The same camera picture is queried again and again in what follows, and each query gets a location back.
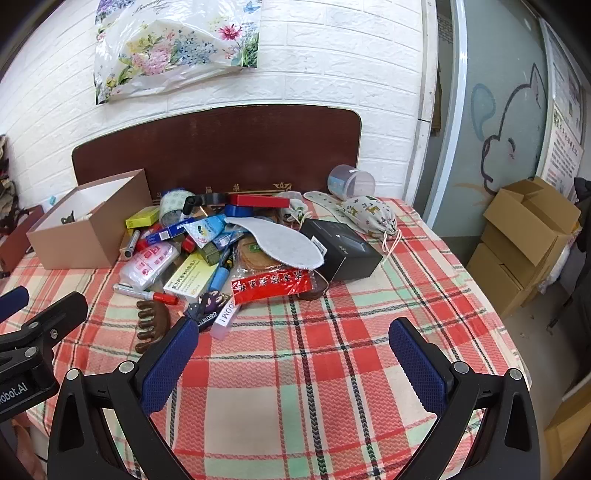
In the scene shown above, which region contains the clear tape roll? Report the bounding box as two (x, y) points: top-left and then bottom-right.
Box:
(159, 188), (195, 227)

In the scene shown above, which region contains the red green plaid tablecloth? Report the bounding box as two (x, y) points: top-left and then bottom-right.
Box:
(0, 196), (532, 480)

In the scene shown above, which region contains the brown wooden comb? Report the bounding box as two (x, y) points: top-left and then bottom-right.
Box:
(135, 300), (171, 354)

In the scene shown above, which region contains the grey insole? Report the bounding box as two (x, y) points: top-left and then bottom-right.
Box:
(225, 217), (328, 269)

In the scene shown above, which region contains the red capped marker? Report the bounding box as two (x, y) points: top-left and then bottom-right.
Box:
(113, 283), (179, 305)

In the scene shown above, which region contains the white dotted insole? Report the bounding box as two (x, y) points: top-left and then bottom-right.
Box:
(304, 190), (345, 204)

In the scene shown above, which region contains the clear tissue pack red print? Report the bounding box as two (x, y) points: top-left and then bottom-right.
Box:
(121, 242), (180, 289)

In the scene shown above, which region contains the brown cardboard box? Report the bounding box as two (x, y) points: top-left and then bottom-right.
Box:
(26, 169), (153, 270)

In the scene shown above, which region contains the open cardboard box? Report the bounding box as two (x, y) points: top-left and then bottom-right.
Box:
(482, 178), (583, 266)

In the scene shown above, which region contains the black box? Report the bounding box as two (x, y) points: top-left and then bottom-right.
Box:
(300, 219), (383, 282)

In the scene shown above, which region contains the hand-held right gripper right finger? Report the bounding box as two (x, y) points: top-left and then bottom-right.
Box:
(388, 318), (541, 480)

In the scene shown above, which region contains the black handle tool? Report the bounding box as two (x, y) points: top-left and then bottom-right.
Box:
(182, 194), (232, 215)

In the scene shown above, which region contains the long white box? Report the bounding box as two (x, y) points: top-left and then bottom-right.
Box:
(211, 302), (242, 340)

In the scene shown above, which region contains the white yellow medicine box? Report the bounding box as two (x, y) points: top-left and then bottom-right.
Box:
(163, 260), (218, 303)

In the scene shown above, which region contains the blue marker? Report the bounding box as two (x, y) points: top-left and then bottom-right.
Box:
(210, 261), (234, 296)

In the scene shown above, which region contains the closed cardboard box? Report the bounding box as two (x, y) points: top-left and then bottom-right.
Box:
(466, 242), (539, 319)

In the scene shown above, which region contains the clear plastic cup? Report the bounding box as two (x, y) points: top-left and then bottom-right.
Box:
(328, 164), (376, 200)

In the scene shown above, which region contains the small printed drawstring pouch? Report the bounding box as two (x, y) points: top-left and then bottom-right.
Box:
(278, 198), (308, 227)

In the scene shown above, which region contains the olive green box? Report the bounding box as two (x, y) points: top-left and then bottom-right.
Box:
(201, 244), (229, 266)

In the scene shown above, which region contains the floral plastic bag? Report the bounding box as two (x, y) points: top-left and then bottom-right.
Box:
(93, 0), (262, 104)

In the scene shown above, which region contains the red printed packet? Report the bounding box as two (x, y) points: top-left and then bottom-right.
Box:
(229, 269), (315, 305)

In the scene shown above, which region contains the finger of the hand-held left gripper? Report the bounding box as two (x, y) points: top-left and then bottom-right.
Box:
(0, 286), (31, 321)
(0, 292), (88, 370)

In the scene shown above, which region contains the blue white sachet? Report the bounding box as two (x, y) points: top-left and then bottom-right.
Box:
(185, 217), (227, 250)

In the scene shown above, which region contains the deer print drawstring pouch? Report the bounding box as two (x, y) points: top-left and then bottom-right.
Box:
(335, 195), (399, 238)

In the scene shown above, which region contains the white plastic bag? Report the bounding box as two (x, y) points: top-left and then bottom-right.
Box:
(538, 244), (573, 294)

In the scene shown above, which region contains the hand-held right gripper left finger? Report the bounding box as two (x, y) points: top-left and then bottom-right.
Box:
(46, 318), (200, 480)

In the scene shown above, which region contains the dark brown wooden board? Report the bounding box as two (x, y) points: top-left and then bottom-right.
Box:
(71, 105), (363, 201)

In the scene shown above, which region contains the glass door with cat drawing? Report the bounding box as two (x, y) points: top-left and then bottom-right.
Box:
(450, 0), (555, 222)

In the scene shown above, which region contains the wall poster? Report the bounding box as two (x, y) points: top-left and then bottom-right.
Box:
(540, 18), (587, 199)

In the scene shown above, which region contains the black purple hair clip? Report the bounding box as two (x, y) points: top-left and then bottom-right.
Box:
(185, 293), (232, 330)

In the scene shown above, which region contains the red flat box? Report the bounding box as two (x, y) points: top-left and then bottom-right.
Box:
(229, 194), (291, 208)

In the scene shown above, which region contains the round tan coaster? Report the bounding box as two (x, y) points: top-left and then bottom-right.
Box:
(235, 237), (278, 273)

